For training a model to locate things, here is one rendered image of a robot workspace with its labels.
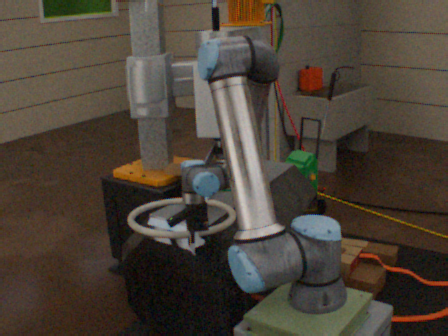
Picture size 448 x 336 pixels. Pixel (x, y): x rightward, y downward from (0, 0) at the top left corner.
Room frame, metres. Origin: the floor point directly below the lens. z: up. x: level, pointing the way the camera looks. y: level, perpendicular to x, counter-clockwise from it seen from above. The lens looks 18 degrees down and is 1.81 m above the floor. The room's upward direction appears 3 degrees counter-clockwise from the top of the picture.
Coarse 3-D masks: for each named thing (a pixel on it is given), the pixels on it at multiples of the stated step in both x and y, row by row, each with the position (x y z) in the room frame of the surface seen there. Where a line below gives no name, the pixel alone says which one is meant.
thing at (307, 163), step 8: (320, 120) 4.12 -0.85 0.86; (320, 128) 4.12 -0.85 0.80; (296, 152) 4.16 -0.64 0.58; (304, 152) 4.15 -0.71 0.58; (288, 160) 4.14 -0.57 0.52; (296, 160) 4.07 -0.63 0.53; (304, 160) 4.02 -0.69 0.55; (312, 160) 4.02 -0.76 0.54; (304, 168) 4.00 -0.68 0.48; (312, 168) 4.02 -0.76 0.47; (304, 176) 3.97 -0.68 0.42; (312, 176) 3.97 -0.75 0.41; (312, 184) 4.02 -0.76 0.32; (320, 200) 4.04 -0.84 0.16; (320, 208) 4.03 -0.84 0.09
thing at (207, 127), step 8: (200, 80) 2.61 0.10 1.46; (200, 88) 2.61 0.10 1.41; (208, 88) 2.60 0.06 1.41; (200, 96) 2.61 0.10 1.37; (208, 96) 2.60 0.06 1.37; (200, 104) 2.61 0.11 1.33; (208, 104) 2.60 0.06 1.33; (200, 112) 2.61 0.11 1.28; (208, 112) 2.60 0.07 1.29; (200, 120) 2.61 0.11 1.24; (208, 120) 2.60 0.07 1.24; (216, 120) 2.58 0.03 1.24; (200, 128) 2.61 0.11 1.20; (208, 128) 2.60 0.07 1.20; (216, 128) 2.59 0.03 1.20; (200, 136) 2.61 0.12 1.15; (208, 136) 2.60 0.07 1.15; (216, 136) 2.59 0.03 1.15
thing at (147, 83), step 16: (176, 64) 3.23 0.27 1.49; (192, 64) 3.23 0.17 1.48; (144, 80) 3.14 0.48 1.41; (160, 80) 3.16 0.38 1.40; (176, 80) 3.21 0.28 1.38; (192, 80) 3.21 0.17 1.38; (128, 96) 3.24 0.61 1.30; (144, 96) 3.14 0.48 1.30; (160, 96) 3.16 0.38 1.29; (176, 96) 3.24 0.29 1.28
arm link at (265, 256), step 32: (224, 64) 1.40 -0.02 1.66; (224, 96) 1.37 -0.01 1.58; (224, 128) 1.36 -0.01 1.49; (256, 128) 1.37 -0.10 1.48; (256, 160) 1.32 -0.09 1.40; (256, 192) 1.29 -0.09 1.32; (256, 224) 1.26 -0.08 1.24; (256, 256) 1.22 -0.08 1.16; (288, 256) 1.23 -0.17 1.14; (256, 288) 1.19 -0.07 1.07
